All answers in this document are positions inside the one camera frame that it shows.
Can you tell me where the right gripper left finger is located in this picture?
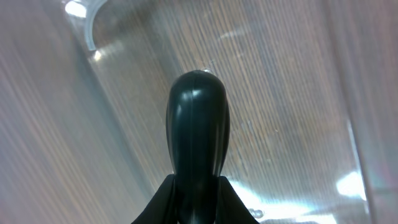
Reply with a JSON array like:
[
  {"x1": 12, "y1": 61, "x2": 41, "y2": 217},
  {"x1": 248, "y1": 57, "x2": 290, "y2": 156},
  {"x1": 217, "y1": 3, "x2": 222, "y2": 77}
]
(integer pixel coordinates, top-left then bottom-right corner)
[{"x1": 132, "y1": 174, "x2": 177, "y2": 224}]

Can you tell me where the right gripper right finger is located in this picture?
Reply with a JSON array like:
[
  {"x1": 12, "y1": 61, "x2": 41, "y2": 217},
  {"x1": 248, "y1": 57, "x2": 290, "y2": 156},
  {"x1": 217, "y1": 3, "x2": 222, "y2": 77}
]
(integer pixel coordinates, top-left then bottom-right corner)
[{"x1": 216, "y1": 176, "x2": 258, "y2": 224}]

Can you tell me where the black red screwdriver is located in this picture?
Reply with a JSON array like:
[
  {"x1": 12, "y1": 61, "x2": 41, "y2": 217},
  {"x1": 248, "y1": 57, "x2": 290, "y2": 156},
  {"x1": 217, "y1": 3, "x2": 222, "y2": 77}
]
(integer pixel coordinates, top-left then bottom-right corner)
[{"x1": 165, "y1": 70, "x2": 229, "y2": 223}]

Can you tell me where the clear plastic container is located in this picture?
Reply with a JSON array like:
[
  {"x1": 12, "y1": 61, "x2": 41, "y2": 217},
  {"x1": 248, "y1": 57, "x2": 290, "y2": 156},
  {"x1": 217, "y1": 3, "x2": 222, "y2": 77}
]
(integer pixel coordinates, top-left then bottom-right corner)
[{"x1": 1, "y1": 1, "x2": 397, "y2": 223}]

